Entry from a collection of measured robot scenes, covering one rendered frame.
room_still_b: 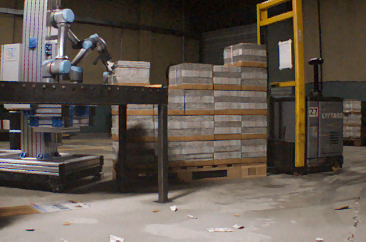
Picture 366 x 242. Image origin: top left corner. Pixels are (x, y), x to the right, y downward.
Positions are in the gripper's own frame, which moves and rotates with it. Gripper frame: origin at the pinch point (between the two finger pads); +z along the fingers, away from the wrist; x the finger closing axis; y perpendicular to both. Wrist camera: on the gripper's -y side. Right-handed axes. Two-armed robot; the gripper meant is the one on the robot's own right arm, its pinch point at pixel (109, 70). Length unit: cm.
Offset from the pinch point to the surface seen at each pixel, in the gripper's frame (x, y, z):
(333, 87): 394, 540, 288
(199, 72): -18, 68, 40
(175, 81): 2, 52, 38
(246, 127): -18, 85, 108
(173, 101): -18, 34, 50
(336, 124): -34, 176, 158
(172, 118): -19, 25, 62
